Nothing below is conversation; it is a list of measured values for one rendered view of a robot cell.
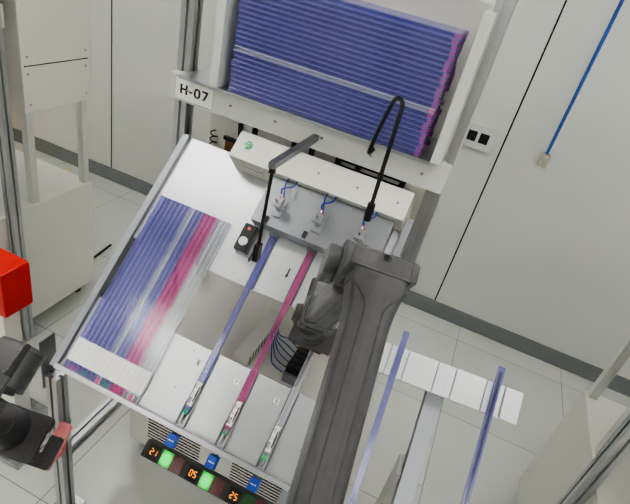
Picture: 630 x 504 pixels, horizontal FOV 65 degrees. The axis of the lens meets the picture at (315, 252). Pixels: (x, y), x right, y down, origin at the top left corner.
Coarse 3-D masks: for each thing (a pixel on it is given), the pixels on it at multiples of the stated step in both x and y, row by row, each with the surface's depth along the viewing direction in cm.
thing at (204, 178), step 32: (192, 160) 141; (224, 160) 140; (160, 192) 139; (192, 192) 138; (224, 192) 137; (256, 192) 136; (224, 256) 132; (288, 256) 130; (320, 256) 129; (256, 288) 128; (288, 288) 127
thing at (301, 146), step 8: (312, 136) 123; (296, 144) 116; (304, 144) 117; (312, 144) 122; (288, 152) 111; (296, 152) 114; (272, 160) 105; (280, 160) 106; (288, 160) 111; (272, 168) 105
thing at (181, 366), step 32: (192, 352) 125; (160, 384) 123; (192, 384) 122; (224, 384) 121; (256, 384) 121; (192, 416) 120; (224, 416) 119; (256, 416) 118; (288, 416) 118; (224, 448) 117; (256, 448) 116; (288, 448) 116; (288, 480) 113
